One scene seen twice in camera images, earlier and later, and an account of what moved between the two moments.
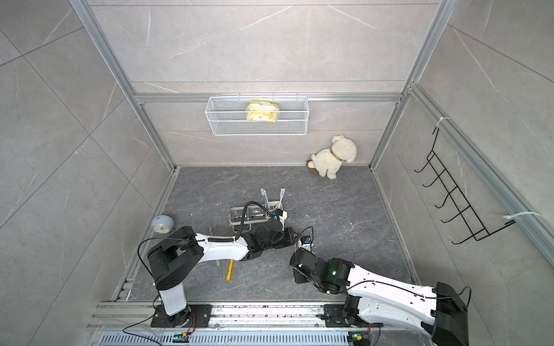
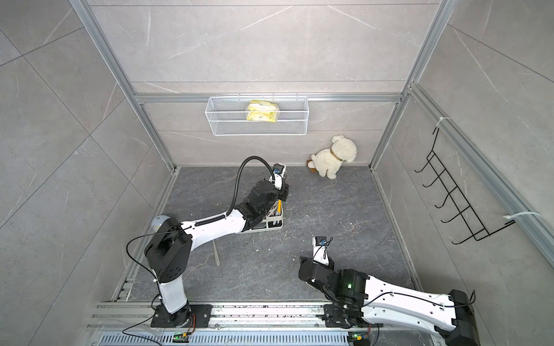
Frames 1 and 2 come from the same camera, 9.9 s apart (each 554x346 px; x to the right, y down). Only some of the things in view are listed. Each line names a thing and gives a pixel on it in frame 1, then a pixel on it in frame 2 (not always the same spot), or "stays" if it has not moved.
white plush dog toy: x=328 y=161 stays
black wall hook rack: x=467 y=215 stays
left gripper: x=290 y=238 to x=281 y=192
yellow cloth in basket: x=262 y=110 stays
